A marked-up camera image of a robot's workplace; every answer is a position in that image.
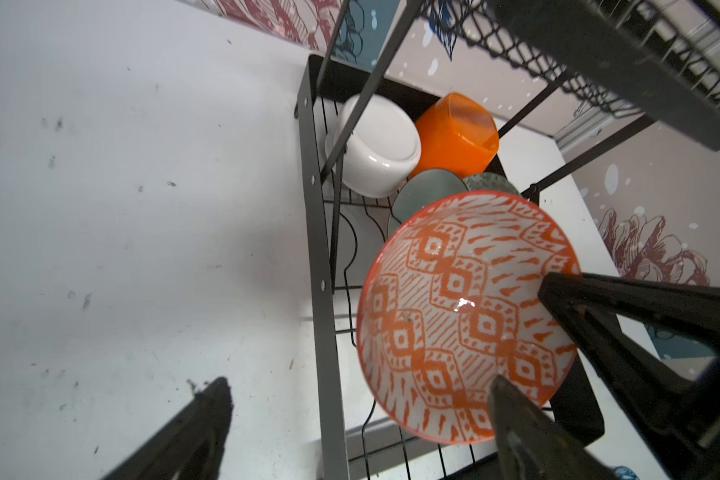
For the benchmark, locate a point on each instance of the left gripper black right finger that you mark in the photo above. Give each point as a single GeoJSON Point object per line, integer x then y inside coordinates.
{"type": "Point", "coordinates": [532, 446]}

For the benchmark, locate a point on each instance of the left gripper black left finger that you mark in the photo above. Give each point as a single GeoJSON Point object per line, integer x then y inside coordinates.
{"type": "Point", "coordinates": [191, 445]}

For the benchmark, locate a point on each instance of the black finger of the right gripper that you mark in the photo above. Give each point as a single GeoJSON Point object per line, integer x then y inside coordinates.
{"type": "Point", "coordinates": [678, 419]}

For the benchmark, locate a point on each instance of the orange white patterned bowl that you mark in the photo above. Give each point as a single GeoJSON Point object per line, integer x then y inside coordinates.
{"type": "Point", "coordinates": [451, 302]}

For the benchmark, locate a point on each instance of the grey green patterned bowl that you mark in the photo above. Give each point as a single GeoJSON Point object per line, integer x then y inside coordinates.
{"type": "Point", "coordinates": [488, 181]}

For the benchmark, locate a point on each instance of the teal concentric pattern bowl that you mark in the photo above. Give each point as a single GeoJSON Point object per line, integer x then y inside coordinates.
{"type": "Point", "coordinates": [424, 189]}

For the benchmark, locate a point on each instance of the orange plastic bowl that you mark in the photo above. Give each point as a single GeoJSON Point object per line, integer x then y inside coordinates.
{"type": "Point", "coordinates": [458, 135]}

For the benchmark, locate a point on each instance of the white ceramic bowl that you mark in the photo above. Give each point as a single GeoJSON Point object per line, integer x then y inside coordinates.
{"type": "Point", "coordinates": [382, 151]}

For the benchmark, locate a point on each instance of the black wire dish rack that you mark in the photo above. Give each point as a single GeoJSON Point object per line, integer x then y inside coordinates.
{"type": "Point", "coordinates": [626, 58]}

